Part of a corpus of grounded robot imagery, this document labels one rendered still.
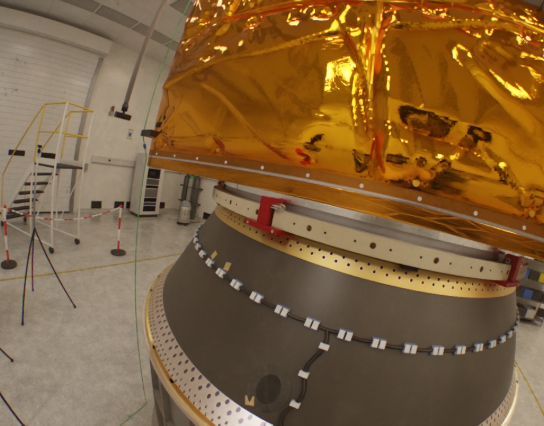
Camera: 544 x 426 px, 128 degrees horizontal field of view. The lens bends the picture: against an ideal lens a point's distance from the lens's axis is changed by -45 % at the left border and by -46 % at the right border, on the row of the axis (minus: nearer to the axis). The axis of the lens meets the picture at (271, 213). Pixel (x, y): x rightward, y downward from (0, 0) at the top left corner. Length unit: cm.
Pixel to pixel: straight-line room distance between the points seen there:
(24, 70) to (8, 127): 150
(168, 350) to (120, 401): 142
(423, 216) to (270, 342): 48
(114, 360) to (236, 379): 195
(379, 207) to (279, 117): 37
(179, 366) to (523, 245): 100
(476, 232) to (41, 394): 263
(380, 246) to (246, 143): 49
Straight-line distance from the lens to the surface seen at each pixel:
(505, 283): 79
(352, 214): 59
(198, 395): 74
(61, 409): 224
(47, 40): 802
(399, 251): 56
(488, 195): 66
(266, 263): 66
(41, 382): 246
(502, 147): 67
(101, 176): 809
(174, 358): 82
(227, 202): 82
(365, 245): 55
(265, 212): 63
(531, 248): 74
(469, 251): 72
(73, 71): 786
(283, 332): 61
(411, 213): 63
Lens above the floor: 178
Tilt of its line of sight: 7 degrees down
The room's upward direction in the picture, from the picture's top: 11 degrees clockwise
